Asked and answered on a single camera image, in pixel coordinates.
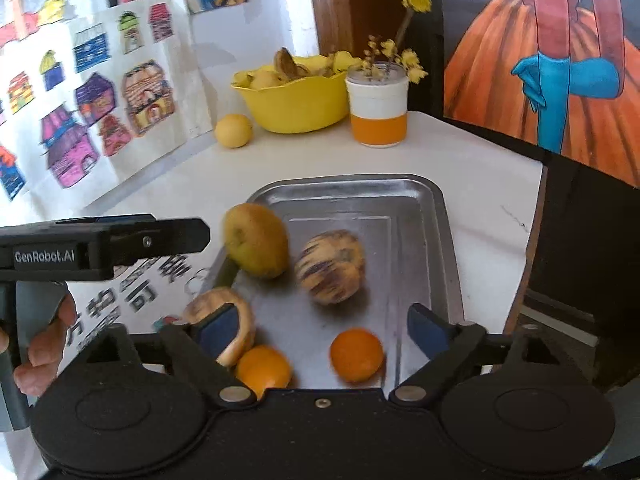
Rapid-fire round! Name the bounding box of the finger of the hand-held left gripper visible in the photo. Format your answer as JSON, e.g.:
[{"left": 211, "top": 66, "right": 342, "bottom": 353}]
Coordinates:
[
  {"left": 50, "top": 214, "right": 157, "bottom": 228},
  {"left": 107, "top": 217, "right": 211, "bottom": 267}
]

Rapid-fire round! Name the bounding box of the yellow fruit piece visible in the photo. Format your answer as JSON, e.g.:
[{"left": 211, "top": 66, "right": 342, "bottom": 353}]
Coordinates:
[{"left": 250, "top": 69, "right": 286, "bottom": 90}]

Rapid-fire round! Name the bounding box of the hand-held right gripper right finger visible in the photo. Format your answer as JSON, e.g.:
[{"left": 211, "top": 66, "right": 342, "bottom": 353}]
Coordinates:
[{"left": 389, "top": 303, "right": 571, "bottom": 406}]

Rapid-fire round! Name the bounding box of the pale striped pepino melon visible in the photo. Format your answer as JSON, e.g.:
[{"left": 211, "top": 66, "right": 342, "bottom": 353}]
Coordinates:
[{"left": 182, "top": 287, "right": 257, "bottom": 367}]

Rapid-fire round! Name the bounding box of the yellow lemon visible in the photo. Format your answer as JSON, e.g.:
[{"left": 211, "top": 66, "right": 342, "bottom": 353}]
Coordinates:
[{"left": 215, "top": 113, "right": 254, "bottom": 149}]

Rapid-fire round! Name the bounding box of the white and orange cup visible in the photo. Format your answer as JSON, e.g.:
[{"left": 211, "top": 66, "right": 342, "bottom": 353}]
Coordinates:
[{"left": 345, "top": 61, "right": 409, "bottom": 148}]

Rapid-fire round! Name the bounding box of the wooden door frame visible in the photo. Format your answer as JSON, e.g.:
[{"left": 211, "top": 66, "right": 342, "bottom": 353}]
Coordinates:
[{"left": 306, "top": 0, "right": 401, "bottom": 61}]

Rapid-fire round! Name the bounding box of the brown fruit peel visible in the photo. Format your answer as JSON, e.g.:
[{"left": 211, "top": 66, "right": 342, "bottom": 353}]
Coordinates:
[{"left": 274, "top": 47, "right": 312, "bottom": 81}]

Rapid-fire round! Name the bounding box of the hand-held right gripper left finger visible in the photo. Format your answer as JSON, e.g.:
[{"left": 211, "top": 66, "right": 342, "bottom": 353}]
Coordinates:
[{"left": 74, "top": 302, "right": 258, "bottom": 408}]

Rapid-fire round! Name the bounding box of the metal baking tray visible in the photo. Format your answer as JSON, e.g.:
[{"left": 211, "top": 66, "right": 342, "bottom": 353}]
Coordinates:
[{"left": 200, "top": 174, "right": 465, "bottom": 392}]

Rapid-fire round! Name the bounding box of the large golden orange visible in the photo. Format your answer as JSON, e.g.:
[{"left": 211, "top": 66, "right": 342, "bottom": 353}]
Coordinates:
[{"left": 235, "top": 345, "right": 293, "bottom": 401}]

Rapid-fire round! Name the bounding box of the purple striped pepino melon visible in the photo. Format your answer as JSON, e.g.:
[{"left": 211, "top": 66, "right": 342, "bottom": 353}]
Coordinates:
[{"left": 294, "top": 230, "right": 366, "bottom": 306}]

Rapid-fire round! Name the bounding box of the small tangerine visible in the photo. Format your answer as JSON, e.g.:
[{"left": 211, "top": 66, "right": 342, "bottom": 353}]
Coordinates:
[{"left": 329, "top": 328, "right": 386, "bottom": 385}]

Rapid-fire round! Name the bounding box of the person's left hand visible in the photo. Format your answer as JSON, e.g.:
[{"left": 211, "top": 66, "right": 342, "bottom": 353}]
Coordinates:
[{"left": 0, "top": 292, "right": 78, "bottom": 401}]

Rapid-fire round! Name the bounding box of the fan figure drawing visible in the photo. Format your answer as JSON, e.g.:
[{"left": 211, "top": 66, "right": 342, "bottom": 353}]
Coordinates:
[{"left": 0, "top": 0, "right": 108, "bottom": 51}]

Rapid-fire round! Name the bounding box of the coloured houses drawing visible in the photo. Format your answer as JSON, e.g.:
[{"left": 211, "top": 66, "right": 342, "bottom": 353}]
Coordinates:
[{"left": 0, "top": 0, "right": 213, "bottom": 206}]

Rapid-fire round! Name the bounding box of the orange dress figure poster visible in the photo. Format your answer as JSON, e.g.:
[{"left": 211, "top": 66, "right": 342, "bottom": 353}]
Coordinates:
[{"left": 442, "top": 0, "right": 640, "bottom": 188}]

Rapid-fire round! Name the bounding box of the yellow speckled pear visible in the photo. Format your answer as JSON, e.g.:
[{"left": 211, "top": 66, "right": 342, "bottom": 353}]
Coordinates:
[{"left": 222, "top": 202, "right": 291, "bottom": 279}]

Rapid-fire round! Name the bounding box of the yellow plastic bowl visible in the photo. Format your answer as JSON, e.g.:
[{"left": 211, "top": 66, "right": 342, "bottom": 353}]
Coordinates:
[{"left": 230, "top": 52, "right": 362, "bottom": 135}]

